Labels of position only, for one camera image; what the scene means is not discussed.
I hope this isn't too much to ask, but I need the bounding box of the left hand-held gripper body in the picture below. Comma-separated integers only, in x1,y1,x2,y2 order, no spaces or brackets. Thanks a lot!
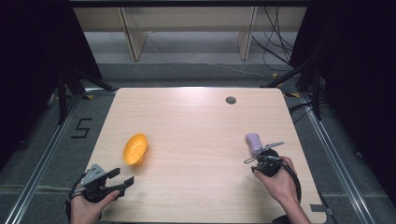
81,163,126,203

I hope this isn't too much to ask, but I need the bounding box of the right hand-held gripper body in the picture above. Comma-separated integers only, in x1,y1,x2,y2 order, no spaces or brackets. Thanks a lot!
244,141,285,178

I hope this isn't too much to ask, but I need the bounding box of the orange plastic bowl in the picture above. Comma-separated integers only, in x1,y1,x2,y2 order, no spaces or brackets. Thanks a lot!
122,133,149,167

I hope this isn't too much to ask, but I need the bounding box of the person's right hand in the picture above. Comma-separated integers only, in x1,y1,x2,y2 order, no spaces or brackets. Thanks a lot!
253,156,299,205

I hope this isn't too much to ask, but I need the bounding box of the person's left hand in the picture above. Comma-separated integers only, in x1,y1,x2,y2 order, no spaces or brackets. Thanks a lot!
70,189,121,224

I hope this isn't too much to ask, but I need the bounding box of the grey tape strip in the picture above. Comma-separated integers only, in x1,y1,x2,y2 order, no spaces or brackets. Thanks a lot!
309,203,334,217

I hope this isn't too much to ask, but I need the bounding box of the black tripod stand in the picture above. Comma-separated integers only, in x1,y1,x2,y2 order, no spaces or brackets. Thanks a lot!
261,57,323,121
56,65,117,126

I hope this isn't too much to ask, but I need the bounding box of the black curtain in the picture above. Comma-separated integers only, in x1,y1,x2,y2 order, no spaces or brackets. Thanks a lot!
289,0,396,200
0,0,104,171

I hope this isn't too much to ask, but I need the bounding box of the light wooden shelf unit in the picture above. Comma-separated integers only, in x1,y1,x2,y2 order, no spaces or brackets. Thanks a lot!
73,7,308,62

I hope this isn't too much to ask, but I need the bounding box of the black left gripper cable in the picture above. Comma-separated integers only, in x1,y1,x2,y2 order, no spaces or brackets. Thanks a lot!
64,172,89,222

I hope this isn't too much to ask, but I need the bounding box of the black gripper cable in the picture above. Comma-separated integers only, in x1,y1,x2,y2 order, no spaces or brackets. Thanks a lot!
271,158,303,224
64,172,89,222

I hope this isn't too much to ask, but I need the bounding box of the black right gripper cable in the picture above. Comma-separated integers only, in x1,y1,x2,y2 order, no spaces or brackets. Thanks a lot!
271,158,303,224

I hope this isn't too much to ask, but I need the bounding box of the metal floor rail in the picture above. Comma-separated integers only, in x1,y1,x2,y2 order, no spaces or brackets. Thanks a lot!
3,88,117,224
299,92,376,224

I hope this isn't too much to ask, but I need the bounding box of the thin white cable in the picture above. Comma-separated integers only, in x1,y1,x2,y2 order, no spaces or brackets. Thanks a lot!
145,31,273,79

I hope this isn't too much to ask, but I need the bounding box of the bundle of black cables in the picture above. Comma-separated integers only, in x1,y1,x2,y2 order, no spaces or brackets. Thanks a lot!
251,7,295,73

